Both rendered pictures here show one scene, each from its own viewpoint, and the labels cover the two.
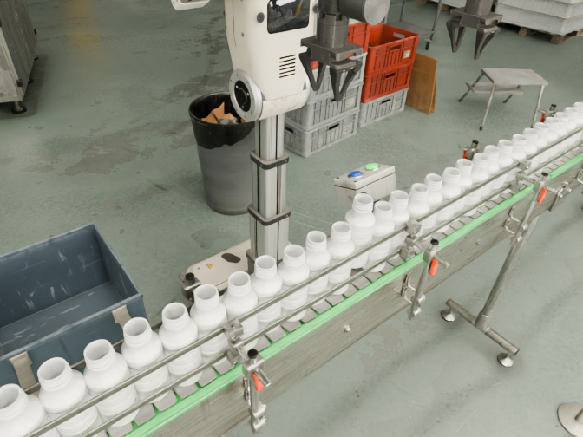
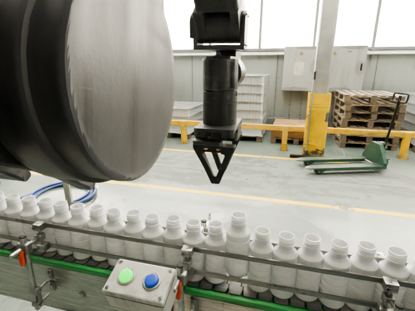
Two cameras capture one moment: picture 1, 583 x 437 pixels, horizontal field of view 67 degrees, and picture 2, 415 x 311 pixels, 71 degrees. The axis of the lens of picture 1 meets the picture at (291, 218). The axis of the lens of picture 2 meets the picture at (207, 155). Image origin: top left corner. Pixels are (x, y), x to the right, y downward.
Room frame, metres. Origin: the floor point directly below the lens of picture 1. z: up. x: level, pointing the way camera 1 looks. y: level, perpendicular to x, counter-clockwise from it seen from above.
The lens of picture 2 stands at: (1.13, 0.33, 1.55)
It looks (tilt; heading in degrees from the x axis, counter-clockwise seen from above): 18 degrees down; 234
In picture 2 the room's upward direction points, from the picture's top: straight up
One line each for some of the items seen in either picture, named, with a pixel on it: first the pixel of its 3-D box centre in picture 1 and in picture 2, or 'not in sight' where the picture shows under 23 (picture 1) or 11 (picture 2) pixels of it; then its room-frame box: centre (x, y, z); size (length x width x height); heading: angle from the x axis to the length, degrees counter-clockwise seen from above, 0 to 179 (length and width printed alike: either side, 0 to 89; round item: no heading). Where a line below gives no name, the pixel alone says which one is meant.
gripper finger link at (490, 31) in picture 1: (476, 37); not in sight; (1.10, -0.42, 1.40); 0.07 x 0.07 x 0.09; 39
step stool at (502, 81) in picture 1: (501, 93); not in sight; (3.79, -1.79, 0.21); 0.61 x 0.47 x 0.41; 3
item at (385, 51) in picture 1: (375, 48); not in sight; (3.76, -0.63, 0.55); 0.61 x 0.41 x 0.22; 132
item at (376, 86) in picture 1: (370, 75); not in sight; (3.76, -0.63, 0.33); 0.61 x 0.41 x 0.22; 132
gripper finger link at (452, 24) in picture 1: (463, 34); not in sight; (1.13, -0.40, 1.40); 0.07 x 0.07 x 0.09; 39
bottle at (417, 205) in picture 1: (412, 217); (174, 244); (0.81, -0.28, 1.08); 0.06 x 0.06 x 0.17
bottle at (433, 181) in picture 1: (426, 206); (153, 242); (0.85, -0.32, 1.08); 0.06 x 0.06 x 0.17
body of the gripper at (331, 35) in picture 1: (331, 32); (219, 111); (0.83, -0.06, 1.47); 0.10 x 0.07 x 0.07; 41
